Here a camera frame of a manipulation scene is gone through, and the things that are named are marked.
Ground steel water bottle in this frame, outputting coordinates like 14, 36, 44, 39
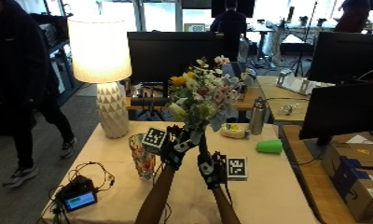
250, 96, 270, 136

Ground cardboard box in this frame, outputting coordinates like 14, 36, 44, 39
321, 142, 373, 224

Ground black cables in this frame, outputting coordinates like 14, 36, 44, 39
37, 161, 118, 224

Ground white roll of tape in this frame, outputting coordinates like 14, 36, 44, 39
219, 123, 252, 140

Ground black device with blue screen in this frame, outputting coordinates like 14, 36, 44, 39
55, 175, 101, 214

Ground person's left hand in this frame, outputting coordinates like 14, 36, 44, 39
159, 124, 202, 172

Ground white marker cube on left glove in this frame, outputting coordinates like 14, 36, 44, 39
141, 127, 169, 149

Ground green plastic cup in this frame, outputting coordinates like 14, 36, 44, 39
255, 138, 286, 155

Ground white table lamp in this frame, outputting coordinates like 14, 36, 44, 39
66, 16, 134, 140

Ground large black computer monitor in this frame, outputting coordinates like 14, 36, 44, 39
308, 31, 373, 86

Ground white metal bracket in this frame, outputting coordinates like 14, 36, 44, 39
276, 69, 336, 96

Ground white marker cube on glove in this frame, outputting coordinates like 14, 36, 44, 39
141, 127, 169, 149
227, 157, 251, 181

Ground mixed flower bouquet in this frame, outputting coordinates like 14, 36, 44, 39
166, 55, 254, 157

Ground clear glass vase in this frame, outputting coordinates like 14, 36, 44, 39
127, 133, 159, 181

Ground white marker cube on right glove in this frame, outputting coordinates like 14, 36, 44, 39
227, 157, 251, 181

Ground black monitor with stand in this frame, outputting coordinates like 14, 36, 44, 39
298, 81, 373, 161

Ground black tripod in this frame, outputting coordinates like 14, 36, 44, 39
290, 0, 321, 77

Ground beige tablecloth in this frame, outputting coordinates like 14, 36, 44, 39
41, 120, 321, 224

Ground person's right hand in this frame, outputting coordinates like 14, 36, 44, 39
196, 142, 230, 190

